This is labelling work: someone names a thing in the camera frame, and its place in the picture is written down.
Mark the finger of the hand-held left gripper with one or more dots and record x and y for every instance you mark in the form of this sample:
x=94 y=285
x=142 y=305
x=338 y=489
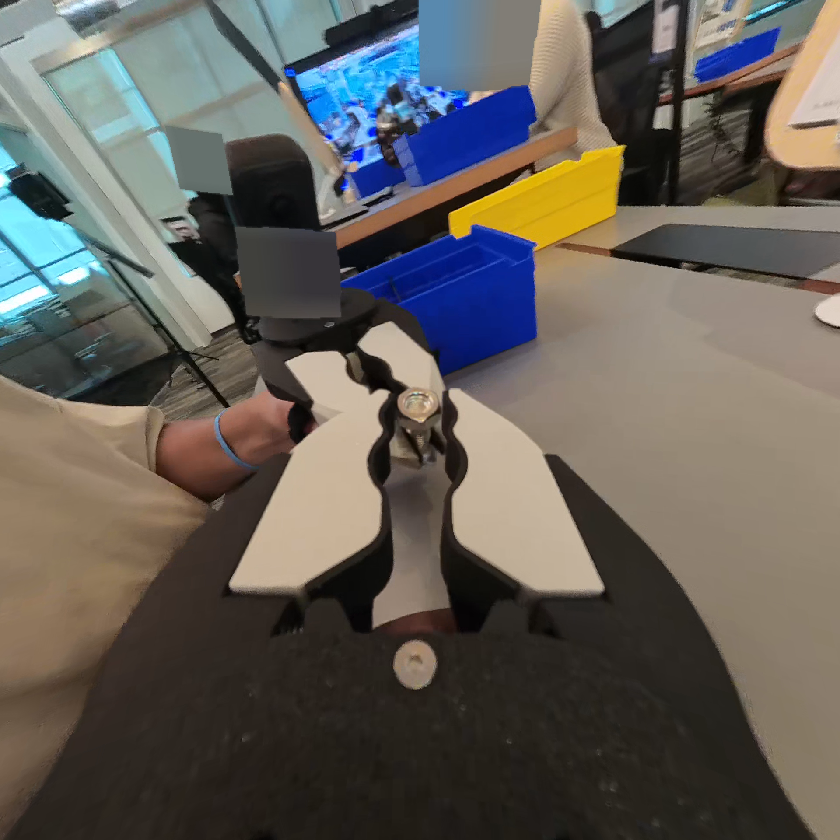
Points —
x=328 y=384
x=407 y=358

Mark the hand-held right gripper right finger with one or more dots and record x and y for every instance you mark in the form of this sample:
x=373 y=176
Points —
x=522 y=512

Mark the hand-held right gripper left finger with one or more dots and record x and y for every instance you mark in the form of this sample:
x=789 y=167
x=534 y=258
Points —
x=308 y=512

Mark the silver hex bolt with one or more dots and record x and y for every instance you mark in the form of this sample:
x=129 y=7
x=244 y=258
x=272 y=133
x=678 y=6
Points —
x=415 y=403

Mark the person's left forearm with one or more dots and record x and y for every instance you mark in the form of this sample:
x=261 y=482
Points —
x=190 y=453

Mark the person's left hand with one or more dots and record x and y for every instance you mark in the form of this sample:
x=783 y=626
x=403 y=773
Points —
x=262 y=433

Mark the blue divided plastic bin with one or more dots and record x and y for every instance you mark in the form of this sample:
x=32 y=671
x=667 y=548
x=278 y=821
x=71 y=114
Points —
x=485 y=308

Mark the blue wristband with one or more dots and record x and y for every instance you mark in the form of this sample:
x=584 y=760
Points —
x=223 y=438

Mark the yellow plastic bin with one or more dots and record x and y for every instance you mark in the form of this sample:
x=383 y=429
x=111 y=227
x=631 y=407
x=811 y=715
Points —
x=544 y=197

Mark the dark gadget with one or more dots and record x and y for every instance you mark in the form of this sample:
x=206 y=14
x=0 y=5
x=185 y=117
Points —
x=394 y=131

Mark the wooden document stand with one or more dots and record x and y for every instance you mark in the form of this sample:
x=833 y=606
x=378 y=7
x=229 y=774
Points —
x=295 y=108

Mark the flat screen monitor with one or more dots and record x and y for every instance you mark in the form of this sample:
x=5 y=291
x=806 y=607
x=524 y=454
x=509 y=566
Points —
x=348 y=98

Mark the black video bar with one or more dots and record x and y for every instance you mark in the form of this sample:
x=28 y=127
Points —
x=367 y=33

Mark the black desk mat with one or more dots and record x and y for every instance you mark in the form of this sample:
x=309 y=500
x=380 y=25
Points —
x=722 y=249

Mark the instruction board on white stand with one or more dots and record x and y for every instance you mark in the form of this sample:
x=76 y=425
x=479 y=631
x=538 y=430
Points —
x=787 y=131

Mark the printed instruction sheet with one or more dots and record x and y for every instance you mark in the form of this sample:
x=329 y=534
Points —
x=820 y=98

